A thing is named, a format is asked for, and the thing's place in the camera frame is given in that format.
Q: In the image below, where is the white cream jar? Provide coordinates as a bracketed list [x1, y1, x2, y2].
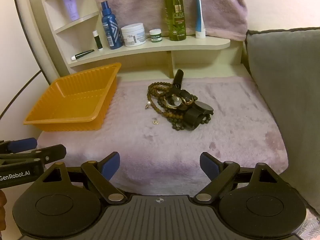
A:
[121, 23, 147, 48]

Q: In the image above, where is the white and green lip balm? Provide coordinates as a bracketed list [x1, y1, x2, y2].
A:
[92, 30, 104, 51]

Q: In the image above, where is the thin black tube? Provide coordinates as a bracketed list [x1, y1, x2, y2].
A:
[71, 49, 95, 61]

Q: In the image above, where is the grey cushion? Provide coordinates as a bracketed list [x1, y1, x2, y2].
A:
[246, 27, 320, 212]

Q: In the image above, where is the cream wooden shelf unit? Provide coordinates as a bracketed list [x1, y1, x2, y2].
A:
[25, 0, 250, 80]

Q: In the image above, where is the black round smartwatch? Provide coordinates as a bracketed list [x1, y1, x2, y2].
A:
[184, 101, 214, 131]

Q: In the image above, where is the brown wooden bead bracelet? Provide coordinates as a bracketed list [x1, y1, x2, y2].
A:
[147, 82, 175, 99]

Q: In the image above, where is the person's left hand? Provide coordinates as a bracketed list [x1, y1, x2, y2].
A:
[0, 190, 7, 231]

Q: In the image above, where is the pink plush blanket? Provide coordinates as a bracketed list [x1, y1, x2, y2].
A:
[37, 76, 289, 196]

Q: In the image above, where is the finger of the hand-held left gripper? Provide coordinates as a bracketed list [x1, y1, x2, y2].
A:
[0, 137, 38, 154]
[0, 144, 67, 167]

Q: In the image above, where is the green spray bottle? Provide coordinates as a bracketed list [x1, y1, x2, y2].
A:
[164, 0, 187, 41]

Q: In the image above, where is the dark bead necklace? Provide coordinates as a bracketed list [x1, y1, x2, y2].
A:
[150, 96, 213, 131]

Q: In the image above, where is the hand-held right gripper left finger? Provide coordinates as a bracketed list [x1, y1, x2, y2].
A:
[37, 151, 127, 204]

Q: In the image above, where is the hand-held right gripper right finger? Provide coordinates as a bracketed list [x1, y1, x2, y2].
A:
[194, 151, 283, 204]

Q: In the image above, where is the small green cream jar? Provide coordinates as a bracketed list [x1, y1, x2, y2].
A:
[149, 29, 163, 43]

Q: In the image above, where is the orange plastic tray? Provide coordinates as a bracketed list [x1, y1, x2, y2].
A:
[23, 62, 122, 132]

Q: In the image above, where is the black strap wristwatch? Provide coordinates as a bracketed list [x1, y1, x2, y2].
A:
[180, 89, 198, 106]

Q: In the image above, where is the purple cosmetic tube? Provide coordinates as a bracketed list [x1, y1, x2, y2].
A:
[60, 0, 80, 22]

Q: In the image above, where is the gold wristwatch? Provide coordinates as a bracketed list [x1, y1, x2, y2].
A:
[164, 94, 185, 110]

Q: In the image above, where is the pink hanging towel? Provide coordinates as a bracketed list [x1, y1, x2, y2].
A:
[94, 0, 248, 42]

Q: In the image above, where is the blue spray bottle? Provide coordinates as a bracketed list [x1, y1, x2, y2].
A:
[101, 1, 124, 50]

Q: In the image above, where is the blue and white tube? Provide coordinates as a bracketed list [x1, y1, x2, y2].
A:
[195, 0, 206, 39]

